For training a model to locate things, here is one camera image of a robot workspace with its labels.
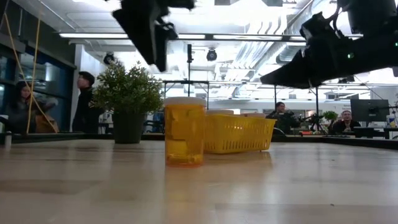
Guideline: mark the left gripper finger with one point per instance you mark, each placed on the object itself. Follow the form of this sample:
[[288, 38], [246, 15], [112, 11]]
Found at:
[[163, 43], [140, 28]]

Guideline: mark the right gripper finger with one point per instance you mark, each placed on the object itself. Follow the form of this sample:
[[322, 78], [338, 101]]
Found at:
[[295, 80], [292, 67]]

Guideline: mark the white wipes canister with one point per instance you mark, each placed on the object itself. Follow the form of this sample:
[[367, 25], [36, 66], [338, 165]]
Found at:
[[390, 120]]

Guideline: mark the silver air duct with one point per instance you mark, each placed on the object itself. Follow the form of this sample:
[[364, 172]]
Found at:
[[289, 53]]

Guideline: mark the dark background desk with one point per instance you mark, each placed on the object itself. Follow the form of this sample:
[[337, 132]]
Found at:
[[376, 132]]

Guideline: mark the black background station frame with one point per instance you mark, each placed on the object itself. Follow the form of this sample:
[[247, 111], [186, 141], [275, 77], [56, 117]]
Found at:
[[316, 105], [186, 82]]

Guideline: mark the small background plant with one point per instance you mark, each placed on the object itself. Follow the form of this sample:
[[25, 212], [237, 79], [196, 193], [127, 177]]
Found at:
[[330, 115]]

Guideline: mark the green potted plant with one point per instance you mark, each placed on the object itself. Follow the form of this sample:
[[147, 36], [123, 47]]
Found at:
[[127, 90]]

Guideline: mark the black tripod stand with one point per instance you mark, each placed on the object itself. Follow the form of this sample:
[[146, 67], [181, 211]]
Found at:
[[189, 68]]

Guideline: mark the black ceiling spotlight cluster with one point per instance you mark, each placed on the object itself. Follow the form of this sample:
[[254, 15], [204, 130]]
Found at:
[[346, 80]]

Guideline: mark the tan bag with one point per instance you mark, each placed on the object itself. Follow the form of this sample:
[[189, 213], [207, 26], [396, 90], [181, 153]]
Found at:
[[46, 124]]

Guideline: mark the small white cylinder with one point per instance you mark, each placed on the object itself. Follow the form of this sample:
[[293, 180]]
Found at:
[[8, 140]]

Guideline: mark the black computer monitor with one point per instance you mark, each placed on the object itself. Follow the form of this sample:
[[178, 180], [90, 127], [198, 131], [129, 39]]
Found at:
[[369, 111]]

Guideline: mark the person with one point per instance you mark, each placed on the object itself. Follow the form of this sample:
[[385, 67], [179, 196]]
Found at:
[[18, 109], [85, 105], [283, 119], [345, 124]]

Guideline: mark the black metal table frame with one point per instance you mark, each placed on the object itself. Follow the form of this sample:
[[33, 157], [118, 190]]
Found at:
[[77, 136]]

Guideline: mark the yellow plastic basket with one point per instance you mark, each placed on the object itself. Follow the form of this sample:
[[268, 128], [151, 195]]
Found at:
[[239, 133]]

